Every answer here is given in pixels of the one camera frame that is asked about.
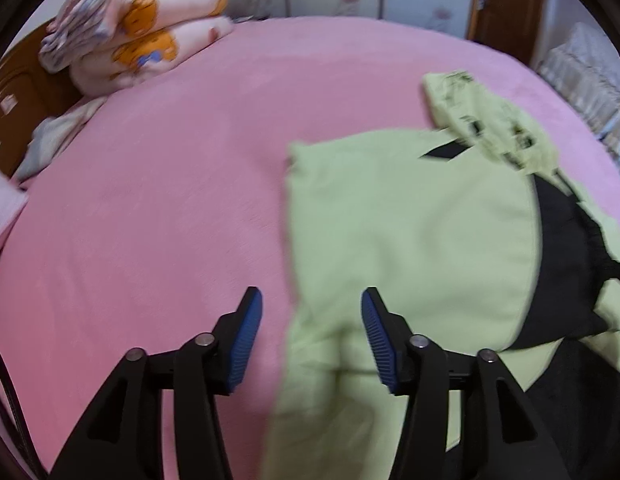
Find folded bear print quilt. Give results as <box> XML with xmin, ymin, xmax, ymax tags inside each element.
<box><xmin>70</xmin><ymin>0</ymin><xmax>235</xmax><ymax>98</ymax></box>

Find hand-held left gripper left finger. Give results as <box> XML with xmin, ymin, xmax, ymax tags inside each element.
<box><xmin>50</xmin><ymin>286</ymin><xmax>263</xmax><ymax>480</ymax></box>

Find pink bed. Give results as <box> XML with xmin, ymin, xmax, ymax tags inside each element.
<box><xmin>0</xmin><ymin>16</ymin><xmax>620</xmax><ymax>480</ymax></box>

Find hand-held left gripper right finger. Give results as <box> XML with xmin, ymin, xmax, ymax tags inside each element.
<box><xmin>361</xmin><ymin>286</ymin><xmax>570</xmax><ymax>480</ymax></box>

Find lace covered furniture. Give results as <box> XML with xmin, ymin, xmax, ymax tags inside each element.
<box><xmin>534</xmin><ymin>20</ymin><xmax>620</xmax><ymax>181</ymax></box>

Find light blue floral cloth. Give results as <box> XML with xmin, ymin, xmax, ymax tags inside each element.
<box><xmin>15</xmin><ymin>95</ymin><xmax>108</xmax><ymax>183</ymax></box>

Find green and black hooded jacket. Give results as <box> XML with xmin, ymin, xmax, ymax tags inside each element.
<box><xmin>260</xmin><ymin>70</ymin><xmax>620</xmax><ymax>480</ymax></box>

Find folded cartoon print quilts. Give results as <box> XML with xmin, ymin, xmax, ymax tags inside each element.
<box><xmin>39</xmin><ymin>0</ymin><xmax>223</xmax><ymax>73</ymax></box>

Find white pink embroidered pillow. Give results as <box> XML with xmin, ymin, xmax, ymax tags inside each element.
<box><xmin>0</xmin><ymin>165</ymin><xmax>30</xmax><ymax>256</ymax></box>

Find brown wooden door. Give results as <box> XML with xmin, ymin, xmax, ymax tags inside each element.
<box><xmin>467</xmin><ymin>0</ymin><xmax>548</xmax><ymax>66</ymax></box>

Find brown wooden headboard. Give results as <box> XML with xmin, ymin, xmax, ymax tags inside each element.
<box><xmin>0</xmin><ymin>25</ymin><xmax>86</xmax><ymax>178</ymax></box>

